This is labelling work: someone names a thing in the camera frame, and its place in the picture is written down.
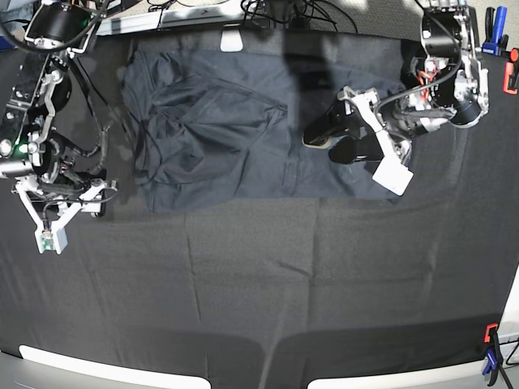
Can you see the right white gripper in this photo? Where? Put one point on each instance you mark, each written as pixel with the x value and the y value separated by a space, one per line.
pixel 51 213

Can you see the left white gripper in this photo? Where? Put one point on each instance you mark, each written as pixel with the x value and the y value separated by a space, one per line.
pixel 338 131

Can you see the dark navy t-shirt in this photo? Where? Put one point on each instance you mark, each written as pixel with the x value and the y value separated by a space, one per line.
pixel 221 126

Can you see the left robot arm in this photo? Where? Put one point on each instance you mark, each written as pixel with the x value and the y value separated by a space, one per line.
pixel 361 126

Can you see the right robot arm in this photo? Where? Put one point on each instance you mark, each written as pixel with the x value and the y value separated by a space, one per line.
pixel 54 177

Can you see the white tab on cloth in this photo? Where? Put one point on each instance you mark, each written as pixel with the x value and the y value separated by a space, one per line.
pixel 231 41

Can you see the red clamp right edge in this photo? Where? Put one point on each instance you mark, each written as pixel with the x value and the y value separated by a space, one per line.
pixel 510 84

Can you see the blue clamp top right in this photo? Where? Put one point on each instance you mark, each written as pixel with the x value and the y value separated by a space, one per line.
pixel 495 40

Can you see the black table cloth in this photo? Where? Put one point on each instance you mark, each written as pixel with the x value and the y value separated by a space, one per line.
pixel 278 292

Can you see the red blue clamp bottom right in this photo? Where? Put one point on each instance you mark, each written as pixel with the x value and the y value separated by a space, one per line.
pixel 495 361

